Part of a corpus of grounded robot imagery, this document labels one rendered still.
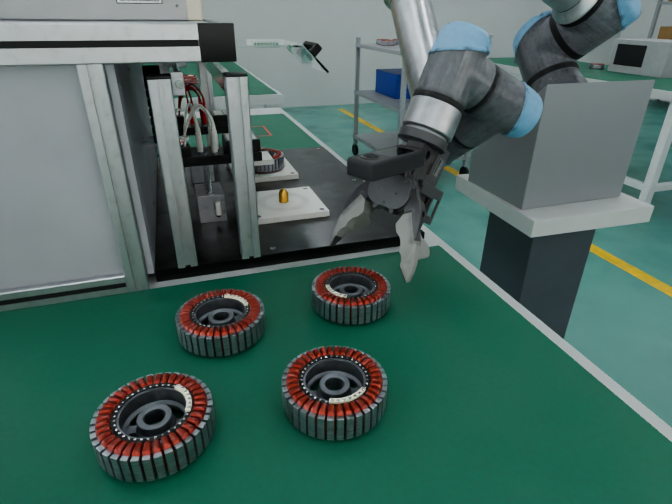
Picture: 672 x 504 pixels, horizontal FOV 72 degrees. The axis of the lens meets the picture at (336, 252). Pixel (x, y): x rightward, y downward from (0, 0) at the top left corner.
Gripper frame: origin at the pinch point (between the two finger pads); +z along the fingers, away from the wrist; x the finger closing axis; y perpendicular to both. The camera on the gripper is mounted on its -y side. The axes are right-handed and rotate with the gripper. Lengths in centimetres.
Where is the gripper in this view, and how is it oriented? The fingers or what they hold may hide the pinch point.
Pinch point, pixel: (362, 262)
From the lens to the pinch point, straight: 66.5
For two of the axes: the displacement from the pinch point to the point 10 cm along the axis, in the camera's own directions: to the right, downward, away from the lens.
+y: 6.3, 1.8, 7.6
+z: -3.7, 9.2, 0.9
